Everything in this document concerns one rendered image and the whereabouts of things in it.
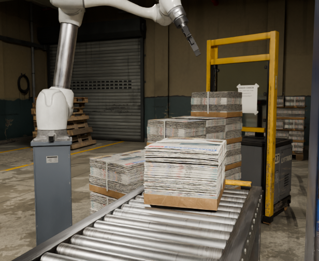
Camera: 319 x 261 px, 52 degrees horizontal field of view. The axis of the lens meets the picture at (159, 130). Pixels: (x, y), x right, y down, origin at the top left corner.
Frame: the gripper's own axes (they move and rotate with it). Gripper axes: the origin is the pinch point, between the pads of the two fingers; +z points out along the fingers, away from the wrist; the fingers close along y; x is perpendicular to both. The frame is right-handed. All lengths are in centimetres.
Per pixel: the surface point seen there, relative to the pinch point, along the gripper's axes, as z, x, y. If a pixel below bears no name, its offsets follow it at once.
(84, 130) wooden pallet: -108, -342, -630
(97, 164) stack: 29, -90, -18
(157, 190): 54, -39, 60
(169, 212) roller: 63, -37, 64
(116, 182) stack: 45, -79, -9
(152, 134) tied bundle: 25, -59, -68
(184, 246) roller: 68, -30, 91
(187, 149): 45, -21, 62
